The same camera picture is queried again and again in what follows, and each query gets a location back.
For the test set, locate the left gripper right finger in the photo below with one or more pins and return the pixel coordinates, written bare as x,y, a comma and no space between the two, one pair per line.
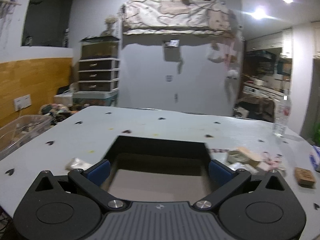
228,183

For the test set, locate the clear water bottle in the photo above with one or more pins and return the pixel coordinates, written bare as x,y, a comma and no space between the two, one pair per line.
281,114

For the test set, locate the oval wooden block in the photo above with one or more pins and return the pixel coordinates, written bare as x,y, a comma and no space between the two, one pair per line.
254,159

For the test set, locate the white plastic drawer unit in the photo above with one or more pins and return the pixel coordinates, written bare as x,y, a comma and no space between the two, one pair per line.
99,75

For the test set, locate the white plush toy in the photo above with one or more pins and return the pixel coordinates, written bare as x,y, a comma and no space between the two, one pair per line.
233,74

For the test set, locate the white wall power socket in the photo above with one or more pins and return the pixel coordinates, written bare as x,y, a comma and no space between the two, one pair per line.
22,102

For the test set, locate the black storage box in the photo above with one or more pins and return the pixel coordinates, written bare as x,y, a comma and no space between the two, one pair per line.
158,170

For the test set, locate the glass fish tank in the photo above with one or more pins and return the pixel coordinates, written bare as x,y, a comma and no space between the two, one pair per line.
99,47

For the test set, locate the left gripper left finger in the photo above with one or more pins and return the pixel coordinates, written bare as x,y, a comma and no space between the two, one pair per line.
88,182

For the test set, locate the blue snack packet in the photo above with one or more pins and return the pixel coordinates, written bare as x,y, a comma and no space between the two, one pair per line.
314,157

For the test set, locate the clear plastic storage bin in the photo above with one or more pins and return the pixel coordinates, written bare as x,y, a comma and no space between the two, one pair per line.
22,130

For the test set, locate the patterned fabric canopy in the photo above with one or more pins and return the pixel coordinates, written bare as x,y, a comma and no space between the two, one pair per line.
194,17

